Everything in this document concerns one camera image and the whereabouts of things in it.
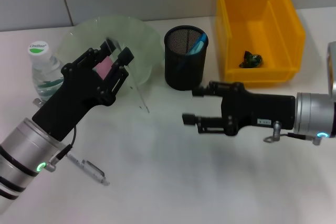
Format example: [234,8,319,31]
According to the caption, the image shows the yellow plastic bin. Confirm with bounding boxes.
[215,0,307,89]

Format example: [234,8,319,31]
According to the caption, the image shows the left gripper cable with connectors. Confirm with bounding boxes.
[32,97,77,173]

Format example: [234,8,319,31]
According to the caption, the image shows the translucent green fruit bowl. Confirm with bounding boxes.
[56,15,163,99]

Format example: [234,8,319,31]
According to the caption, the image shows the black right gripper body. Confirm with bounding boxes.
[220,81,297,137]

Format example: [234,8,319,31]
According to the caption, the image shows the silver clear pen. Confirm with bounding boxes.
[65,152,110,186]

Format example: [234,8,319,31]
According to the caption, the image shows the clear water bottle green label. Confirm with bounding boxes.
[27,41,66,102]

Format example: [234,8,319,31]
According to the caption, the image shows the black mesh pen holder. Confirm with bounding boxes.
[164,25,210,91]

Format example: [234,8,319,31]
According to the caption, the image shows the dark green plastic wrapper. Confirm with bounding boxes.
[238,50,264,69]

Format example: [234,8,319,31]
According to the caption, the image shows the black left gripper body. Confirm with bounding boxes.
[31,48,118,142]

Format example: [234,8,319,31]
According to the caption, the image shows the pink peach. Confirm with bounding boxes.
[93,55,114,81]

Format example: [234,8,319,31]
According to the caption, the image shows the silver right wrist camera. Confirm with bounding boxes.
[327,41,336,102]

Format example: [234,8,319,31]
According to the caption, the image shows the right gripper cable with connectors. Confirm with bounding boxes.
[263,120,324,146]

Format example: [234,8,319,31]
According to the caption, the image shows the clear plastic ruler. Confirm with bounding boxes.
[104,37,151,114]

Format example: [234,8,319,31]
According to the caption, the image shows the blue scissors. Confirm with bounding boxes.
[172,33,207,73]

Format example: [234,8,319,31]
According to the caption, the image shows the gripper cable with connectors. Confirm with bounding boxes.
[32,97,77,173]
[263,120,324,146]

